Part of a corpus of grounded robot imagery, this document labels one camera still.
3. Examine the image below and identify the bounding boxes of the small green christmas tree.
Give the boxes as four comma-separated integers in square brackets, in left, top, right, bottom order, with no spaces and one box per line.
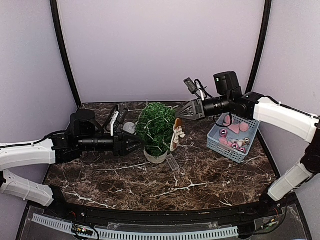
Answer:
[135,102,176,157]

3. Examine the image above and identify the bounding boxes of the white tree pot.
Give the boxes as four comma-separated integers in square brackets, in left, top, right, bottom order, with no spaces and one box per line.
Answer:
[143,149,168,165]

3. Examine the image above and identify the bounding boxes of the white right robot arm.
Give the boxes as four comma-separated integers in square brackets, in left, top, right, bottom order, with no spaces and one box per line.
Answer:
[176,71,320,217]

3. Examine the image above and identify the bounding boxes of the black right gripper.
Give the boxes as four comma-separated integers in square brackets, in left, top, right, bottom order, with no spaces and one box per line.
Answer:
[175,93,232,121]

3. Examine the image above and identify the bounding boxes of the pink bow ornament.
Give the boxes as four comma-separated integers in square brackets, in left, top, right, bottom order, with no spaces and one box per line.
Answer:
[223,115,250,134]

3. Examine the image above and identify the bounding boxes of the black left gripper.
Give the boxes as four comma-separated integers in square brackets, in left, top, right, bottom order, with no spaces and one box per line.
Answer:
[77,128,146,157]

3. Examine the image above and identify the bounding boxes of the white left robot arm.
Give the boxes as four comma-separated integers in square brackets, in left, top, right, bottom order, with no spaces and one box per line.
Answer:
[0,106,144,218]

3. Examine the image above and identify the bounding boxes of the white cable duct strip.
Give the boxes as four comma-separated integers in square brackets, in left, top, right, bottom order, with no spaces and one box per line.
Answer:
[31,213,239,240]

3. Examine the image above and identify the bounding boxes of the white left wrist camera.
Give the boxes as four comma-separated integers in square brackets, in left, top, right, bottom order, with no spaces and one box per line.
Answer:
[104,104,129,136]

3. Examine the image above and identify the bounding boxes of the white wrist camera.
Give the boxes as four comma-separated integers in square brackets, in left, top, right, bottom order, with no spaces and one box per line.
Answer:
[104,104,129,136]
[183,77,213,102]

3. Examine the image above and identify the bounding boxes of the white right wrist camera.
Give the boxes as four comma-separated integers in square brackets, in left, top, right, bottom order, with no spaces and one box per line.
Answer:
[183,77,213,102]

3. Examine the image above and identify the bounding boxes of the clear string light garland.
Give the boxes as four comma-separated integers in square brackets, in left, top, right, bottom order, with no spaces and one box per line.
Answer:
[122,102,185,173]

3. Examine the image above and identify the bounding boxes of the blue plastic basket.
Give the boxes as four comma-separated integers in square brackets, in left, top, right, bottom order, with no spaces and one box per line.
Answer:
[206,113,260,164]

